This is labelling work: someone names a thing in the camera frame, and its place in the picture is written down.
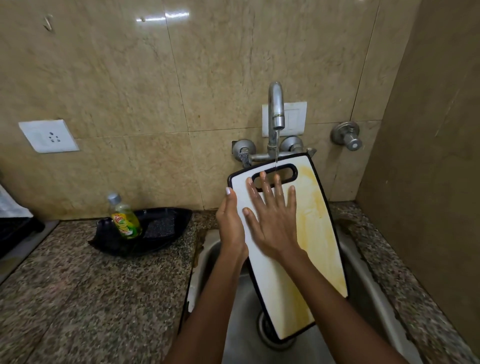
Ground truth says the white switch plate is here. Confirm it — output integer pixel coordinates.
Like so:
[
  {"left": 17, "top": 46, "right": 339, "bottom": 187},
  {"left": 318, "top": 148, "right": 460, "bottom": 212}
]
[{"left": 261, "top": 101, "right": 308, "bottom": 138}]

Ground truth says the square white wall socket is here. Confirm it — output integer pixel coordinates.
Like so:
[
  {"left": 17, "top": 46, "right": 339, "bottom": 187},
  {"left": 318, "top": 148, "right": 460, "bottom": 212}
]
[{"left": 18, "top": 119, "right": 80, "bottom": 154}]

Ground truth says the black white dish rack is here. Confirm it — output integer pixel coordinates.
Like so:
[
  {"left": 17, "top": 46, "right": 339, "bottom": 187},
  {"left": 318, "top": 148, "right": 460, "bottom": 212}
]
[{"left": 0, "top": 183, "right": 46, "bottom": 260}]

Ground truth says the steel sink drain strainer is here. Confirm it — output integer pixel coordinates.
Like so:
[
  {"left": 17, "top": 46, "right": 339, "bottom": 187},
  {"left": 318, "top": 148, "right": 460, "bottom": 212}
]
[{"left": 256, "top": 309, "right": 297, "bottom": 352}]

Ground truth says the round steel wall valve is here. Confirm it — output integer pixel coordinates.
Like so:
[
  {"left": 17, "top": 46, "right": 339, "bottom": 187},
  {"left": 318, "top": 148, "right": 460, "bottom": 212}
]
[{"left": 330, "top": 121, "right": 364, "bottom": 152}]

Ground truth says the person's left forearm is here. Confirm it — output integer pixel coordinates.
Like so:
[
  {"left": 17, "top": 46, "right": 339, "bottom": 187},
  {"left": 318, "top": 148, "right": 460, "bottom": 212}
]
[{"left": 163, "top": 254, "right": 250, "bottom": 364}]

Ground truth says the black plastic soap tray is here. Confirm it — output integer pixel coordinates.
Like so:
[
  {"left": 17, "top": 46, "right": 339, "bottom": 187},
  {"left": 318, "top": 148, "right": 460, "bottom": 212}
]
[{"left": 88, "top": 207, "right": 194, "bottom": 258}]

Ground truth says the stainless steel sink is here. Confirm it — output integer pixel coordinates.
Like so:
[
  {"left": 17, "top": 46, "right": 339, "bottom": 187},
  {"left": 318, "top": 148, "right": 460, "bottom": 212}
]
[{"left": 178, "top": 223, "right": 425, "bottom": 364}]

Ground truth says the person's left hand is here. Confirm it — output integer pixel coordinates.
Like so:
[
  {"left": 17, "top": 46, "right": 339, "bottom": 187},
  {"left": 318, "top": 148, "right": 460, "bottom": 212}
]
[{"left": 215, "top": 186, "right": 250, "bottom": 265}]

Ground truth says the food print cutting board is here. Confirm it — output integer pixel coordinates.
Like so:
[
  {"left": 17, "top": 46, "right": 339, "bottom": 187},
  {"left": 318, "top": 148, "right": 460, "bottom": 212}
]
[{"left": 226, "top": 151, "right": 350, "bottom": 344}]

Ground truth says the person's right forearm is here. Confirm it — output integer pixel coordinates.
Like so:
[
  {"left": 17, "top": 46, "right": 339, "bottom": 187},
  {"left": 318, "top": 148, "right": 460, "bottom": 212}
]
[{"left": 283, "top": 249, "right": 410, "bottom": 364}]

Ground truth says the person's right hand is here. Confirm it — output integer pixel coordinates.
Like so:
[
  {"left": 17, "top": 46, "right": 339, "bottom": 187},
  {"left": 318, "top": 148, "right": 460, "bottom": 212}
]
[{"left": 242, "top": 171, "right": 308, "bottom": 263}]

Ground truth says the steel wall faucet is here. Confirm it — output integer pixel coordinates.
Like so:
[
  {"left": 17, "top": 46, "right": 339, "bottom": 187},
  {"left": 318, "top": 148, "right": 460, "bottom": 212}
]
[{"left": 231, "top": 81, "right": 318, "bottom": 169}]

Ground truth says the yellow dish soap bottle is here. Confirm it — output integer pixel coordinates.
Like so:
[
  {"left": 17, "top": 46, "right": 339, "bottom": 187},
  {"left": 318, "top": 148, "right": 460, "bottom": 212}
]
[{"left": 107, "top": 193, "right": 143, "bottom": 240}]

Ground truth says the grey drip tray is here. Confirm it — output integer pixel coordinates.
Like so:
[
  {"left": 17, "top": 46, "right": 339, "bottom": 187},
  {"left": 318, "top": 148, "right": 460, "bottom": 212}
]
[{"left": 0, "top": 220, "right": 60, "bottom": 286}]

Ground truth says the dark scrub pad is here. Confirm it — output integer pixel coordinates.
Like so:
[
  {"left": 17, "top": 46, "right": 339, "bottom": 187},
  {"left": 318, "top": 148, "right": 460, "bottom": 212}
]
[{"left": 142, "top": 216, "right": 176, "bottom": 240}]

